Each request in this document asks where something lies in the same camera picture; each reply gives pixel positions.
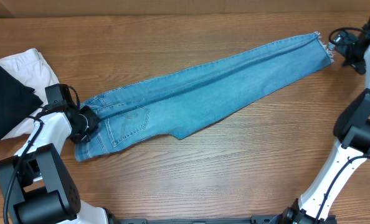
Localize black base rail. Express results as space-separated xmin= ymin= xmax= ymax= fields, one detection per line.
xmin=115 ymin=215 xmax=278 ymax=224

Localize folded white garment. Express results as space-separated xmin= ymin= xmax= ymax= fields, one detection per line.
xmin=0 ymin=49 xmax=59 ymax=139

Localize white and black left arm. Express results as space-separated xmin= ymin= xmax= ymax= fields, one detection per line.
xmin=0 ymin=84 xmax=118 ymax=224

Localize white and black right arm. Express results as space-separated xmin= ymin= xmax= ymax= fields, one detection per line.
xmin=270 ymin=18 xmax=370 ymax=223

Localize folded black garment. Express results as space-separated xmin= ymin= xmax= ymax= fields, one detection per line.
xmin=0 ymin=66 xmax=42 ymax=140

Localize light blue denim jeans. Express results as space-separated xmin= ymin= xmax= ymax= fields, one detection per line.
xmin=75 ymin=32 xmax=333 ymax=161

